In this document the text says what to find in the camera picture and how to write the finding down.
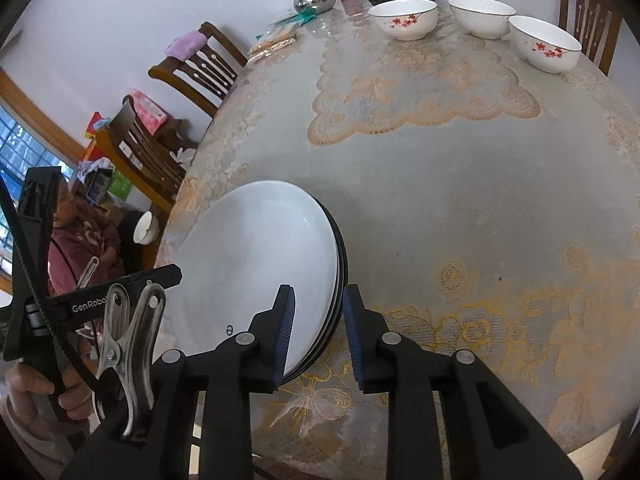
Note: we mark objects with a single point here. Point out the clear pack of wafers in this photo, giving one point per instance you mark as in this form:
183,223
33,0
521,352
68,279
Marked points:
272,42

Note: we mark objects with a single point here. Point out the lotus print plate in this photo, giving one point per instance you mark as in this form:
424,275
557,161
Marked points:
344,272

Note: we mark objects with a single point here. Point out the metal spring clip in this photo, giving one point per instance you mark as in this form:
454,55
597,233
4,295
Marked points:
130,360
89,270

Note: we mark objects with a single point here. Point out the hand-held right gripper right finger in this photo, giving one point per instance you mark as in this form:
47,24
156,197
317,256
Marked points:
352,330

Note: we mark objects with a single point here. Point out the teal plastic packet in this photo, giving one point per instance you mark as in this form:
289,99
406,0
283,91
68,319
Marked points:
300,19

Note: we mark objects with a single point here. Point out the pile of colourful packets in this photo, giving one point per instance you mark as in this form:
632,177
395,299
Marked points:
117,185

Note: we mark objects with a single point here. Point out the scalloped lace table runner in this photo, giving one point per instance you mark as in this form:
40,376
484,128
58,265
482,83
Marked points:
400,100

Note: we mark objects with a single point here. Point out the white plastic bag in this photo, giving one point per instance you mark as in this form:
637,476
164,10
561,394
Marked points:
181,156

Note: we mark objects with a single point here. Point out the purple cloth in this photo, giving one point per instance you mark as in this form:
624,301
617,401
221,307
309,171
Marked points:
185,44

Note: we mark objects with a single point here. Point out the small white bowl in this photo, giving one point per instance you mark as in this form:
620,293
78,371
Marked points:
145,227

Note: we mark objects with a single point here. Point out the pink cardboard box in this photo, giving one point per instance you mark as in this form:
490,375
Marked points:
150,112

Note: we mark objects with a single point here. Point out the person's left hand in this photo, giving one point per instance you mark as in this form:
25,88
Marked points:
27,390

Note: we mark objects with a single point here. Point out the white bowl with red flowers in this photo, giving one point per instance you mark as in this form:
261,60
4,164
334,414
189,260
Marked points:
390,30
550,60

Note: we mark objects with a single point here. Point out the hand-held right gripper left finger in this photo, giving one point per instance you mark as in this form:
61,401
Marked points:
285,335

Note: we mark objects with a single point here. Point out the brown wooden chair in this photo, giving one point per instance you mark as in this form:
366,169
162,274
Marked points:
607,25
172,72
140,170

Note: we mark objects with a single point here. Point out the plum branch print plate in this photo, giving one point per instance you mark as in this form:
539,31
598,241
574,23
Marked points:
338,280

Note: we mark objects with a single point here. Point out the plain white bowl dark rim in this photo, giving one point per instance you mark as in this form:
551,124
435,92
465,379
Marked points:
480,22

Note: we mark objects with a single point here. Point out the plain white plate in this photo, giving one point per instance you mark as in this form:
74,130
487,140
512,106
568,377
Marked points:
250,270

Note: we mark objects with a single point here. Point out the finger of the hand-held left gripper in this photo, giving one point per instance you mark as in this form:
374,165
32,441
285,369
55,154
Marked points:
165,276

